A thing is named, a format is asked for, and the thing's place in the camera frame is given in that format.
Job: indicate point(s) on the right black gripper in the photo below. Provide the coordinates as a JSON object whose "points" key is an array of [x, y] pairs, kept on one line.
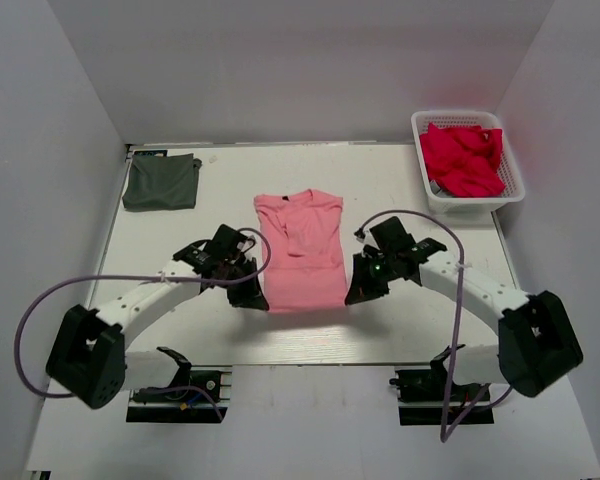
{"points": [[363, 289]]}

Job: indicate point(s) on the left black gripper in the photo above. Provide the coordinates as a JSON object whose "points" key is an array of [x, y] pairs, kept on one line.
{"points": [[250, 297]]}

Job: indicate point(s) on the pink t-shirt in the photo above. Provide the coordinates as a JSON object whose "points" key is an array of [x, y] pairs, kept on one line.
{"points": [[306, 270]]}

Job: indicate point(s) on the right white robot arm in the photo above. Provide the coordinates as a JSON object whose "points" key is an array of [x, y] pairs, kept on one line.
{"points": [[536, 343]]}

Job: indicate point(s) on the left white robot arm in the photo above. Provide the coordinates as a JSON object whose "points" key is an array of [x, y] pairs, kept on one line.
{"points": [[91, 355]]}

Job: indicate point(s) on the folded dark grey t-shirt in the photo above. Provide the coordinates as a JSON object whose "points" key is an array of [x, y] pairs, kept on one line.
{"points": [[158, 183]]}

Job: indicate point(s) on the red t-shirt in basket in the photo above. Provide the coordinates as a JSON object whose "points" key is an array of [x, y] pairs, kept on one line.
{"points": [[464, 161]]}

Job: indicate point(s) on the blue label sticker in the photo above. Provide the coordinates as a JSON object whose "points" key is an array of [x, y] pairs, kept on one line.
{"points": [[149, 152]]}

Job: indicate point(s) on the white plastic basket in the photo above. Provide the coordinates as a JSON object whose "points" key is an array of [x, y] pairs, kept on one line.
{"points": [[441, 202]]}

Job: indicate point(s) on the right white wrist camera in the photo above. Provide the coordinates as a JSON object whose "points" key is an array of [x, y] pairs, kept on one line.
{"points": [[365, 237]]}

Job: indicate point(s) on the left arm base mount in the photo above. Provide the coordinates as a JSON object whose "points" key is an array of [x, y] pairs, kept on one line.
{"points": [[166, 388]]}

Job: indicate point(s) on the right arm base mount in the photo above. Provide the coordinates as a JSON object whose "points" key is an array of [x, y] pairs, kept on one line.
{"points": [[420, 393]]}

